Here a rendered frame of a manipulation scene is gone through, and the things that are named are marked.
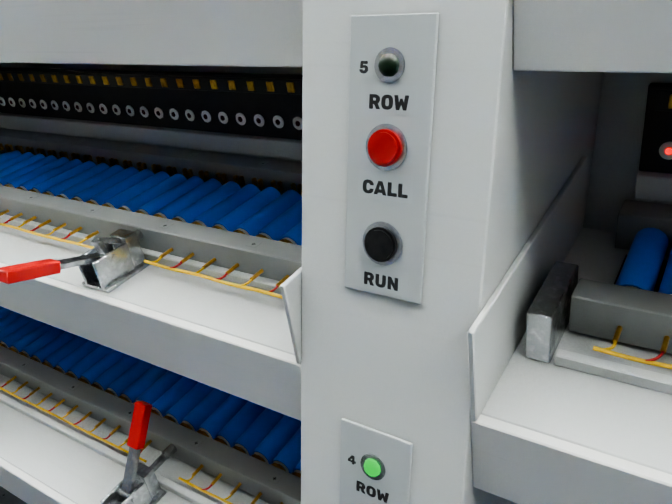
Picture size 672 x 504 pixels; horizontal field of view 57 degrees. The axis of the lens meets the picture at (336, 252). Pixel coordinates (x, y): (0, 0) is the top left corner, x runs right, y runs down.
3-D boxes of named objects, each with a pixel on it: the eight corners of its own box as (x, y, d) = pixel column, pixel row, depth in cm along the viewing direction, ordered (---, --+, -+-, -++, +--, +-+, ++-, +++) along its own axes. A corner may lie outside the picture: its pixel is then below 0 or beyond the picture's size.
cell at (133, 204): (191, 193, 54) (136, 227, 50) (177, 190, 55) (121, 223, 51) (186, 174, 54) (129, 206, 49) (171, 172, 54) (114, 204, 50)
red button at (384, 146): (398, 168, 26) (399, 130, 26) (365, 165, 27) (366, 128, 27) (408, 166, 27) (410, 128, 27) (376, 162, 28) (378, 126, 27)
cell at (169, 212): (226, 199, 52) (172, 235, 48) (210, 196, 53) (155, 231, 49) (221, 179, 51) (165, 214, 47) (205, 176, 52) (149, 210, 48)
